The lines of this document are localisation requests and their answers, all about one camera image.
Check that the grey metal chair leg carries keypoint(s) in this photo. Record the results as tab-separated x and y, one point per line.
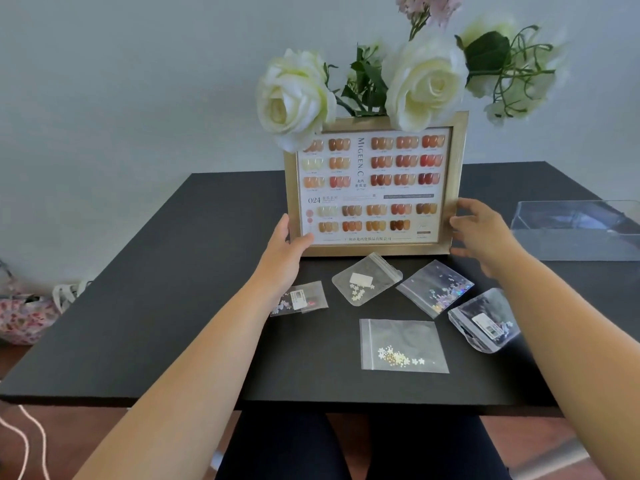
552	459

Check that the person's right forearm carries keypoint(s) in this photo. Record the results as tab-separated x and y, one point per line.
570	354

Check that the person's legs in black trousers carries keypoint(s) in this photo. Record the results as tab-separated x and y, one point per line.
360	449

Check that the clear bag of glitter stars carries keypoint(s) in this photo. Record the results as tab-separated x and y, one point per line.
434	289

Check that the person's left forearm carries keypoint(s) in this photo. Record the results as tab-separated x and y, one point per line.
200	374

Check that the clear bag of white flowers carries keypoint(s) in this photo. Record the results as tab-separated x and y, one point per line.
364	279

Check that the gold framed nail colour chart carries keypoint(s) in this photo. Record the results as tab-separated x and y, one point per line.
375	189

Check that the clear bag of gold flowers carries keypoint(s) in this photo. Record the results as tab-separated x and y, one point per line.
402	347

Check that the person's left hand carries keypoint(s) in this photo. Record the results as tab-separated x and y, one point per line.
280	262

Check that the green artificial leaf stems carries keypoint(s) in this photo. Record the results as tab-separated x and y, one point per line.
367	82

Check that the person's left thumb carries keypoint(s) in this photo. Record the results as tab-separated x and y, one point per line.
303	240

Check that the person's right hand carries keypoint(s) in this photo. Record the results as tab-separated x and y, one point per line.
487	234

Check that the clear acrylic box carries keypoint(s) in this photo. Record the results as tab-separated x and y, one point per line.
580	229

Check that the white artificial rose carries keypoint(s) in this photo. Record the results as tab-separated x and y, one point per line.
292	99
425	84
540	89

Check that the person's right thumb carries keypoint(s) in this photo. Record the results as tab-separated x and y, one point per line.
461	251

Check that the pink floral fabric bag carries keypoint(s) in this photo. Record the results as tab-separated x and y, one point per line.
25	314

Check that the small bag with red charm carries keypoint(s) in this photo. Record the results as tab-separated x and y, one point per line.
305	298

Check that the green leaf with tendrils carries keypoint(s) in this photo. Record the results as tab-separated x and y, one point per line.
487	50

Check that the pink artificial blossom sprig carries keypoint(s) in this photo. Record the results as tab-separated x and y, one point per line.
432	5

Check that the thick clear bag white label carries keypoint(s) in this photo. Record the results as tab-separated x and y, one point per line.
482	322

